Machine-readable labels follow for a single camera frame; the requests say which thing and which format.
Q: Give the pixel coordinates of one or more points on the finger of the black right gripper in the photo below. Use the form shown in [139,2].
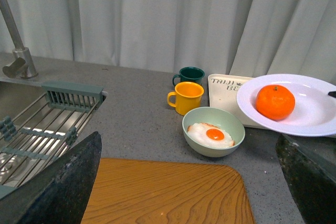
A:
[332,94]

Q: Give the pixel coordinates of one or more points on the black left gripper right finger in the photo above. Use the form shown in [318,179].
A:
[310,179]

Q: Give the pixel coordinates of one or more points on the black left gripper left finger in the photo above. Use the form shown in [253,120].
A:
[59,193]

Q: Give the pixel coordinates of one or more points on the white ridged plate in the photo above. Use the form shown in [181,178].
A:
[314,112]

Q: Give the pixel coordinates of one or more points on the orange fruit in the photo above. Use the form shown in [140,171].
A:
[275,102]

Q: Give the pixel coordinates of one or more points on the sink drying rack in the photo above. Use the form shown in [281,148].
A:
[39,124]

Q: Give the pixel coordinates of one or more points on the wooden cutting board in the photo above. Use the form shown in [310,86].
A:
[132,191]

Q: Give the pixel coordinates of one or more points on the grey curtain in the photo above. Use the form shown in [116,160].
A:
[239,37]

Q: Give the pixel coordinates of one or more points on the light green bowl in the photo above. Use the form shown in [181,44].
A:
[216,117]

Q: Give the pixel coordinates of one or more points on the fake fried egg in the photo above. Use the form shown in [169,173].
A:
[210,135]

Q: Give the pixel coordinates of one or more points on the beige bear tray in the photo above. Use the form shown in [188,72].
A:
[222,91]

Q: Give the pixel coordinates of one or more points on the steel faucet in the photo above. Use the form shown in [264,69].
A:
[23,64]

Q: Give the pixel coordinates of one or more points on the yellow mug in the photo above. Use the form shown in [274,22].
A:
[185,97]

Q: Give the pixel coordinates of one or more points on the dark green mug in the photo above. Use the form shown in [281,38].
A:
[189,74]

